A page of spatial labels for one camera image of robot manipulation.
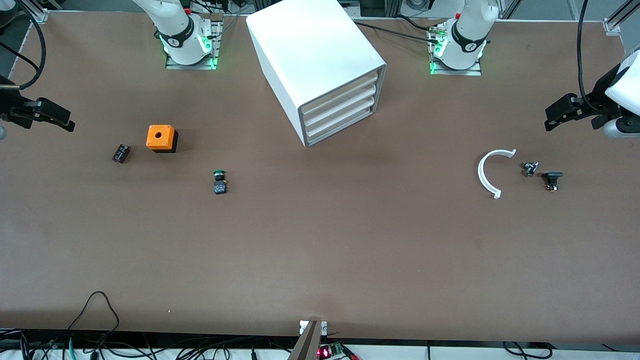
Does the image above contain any white curved plastic arc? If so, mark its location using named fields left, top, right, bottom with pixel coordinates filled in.
left=477, top=148, right=517, bottom=200

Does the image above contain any black looped table cable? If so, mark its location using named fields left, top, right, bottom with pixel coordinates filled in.
left=67, top=291, right=121, bottom=346

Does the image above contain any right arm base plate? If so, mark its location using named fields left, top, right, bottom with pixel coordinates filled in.
left=165, top=20, right=222, bottom=71

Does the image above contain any white lowest drawer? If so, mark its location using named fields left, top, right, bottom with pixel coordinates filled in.
left=305, top=97, right=377, bottom=147

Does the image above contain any white drawer cabinet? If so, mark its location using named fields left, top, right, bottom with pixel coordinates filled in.
left=246, top=0, right=387, bottom=148

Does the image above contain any orange box with hole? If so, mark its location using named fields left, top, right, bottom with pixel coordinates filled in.
left=146, top=125, right=179, bottom=154

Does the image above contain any white middle drawer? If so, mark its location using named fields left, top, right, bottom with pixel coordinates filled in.
left=303, top=84, right=378, bottom=129

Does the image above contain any circuit board with red light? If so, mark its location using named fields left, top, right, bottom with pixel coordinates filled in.
left=317, top=341, right=347, bottom=360

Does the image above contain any black cable loop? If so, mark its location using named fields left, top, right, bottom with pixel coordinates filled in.
left=502, top=341, right=553, bottom=360

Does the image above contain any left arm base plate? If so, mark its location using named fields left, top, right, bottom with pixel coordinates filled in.
left=427, top=25, right=483, bottom=77

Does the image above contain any black push button part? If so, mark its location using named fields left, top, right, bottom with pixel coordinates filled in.
left=542, top=171, right=564, bottom=192

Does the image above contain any black cable to base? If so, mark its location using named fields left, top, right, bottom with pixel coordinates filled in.
left=352, top=20, right=441, bottom=45

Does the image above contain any grey camera mount bar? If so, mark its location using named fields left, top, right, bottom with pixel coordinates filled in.
left=287, top=320, right=322, bottom=360

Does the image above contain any white highest drawer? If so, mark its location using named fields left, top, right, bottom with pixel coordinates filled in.
left=300, top=71, right=378, bottom=117

